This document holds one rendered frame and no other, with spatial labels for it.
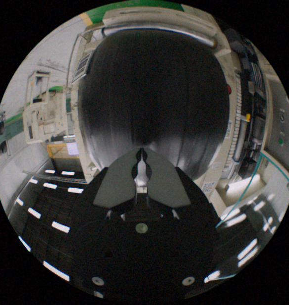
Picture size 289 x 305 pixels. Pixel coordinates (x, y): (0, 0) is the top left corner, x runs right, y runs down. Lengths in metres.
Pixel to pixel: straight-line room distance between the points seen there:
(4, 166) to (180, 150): 11.34
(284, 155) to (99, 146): 0.62
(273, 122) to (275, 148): 0.12
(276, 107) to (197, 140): 0.51
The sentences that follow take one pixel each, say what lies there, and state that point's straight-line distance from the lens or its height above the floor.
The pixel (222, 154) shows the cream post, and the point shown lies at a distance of 0.49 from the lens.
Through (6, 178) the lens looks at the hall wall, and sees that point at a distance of 11.44.
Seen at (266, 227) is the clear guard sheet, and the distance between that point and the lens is 0.63.
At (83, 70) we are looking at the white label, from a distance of 0.18.
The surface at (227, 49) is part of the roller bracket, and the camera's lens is 0.39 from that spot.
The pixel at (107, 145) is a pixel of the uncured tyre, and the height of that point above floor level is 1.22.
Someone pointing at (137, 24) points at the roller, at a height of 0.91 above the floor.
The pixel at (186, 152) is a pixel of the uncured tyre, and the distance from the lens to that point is 0.16.
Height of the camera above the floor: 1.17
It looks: 25 degrees up
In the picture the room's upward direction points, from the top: 179 degrees counter-clockwise
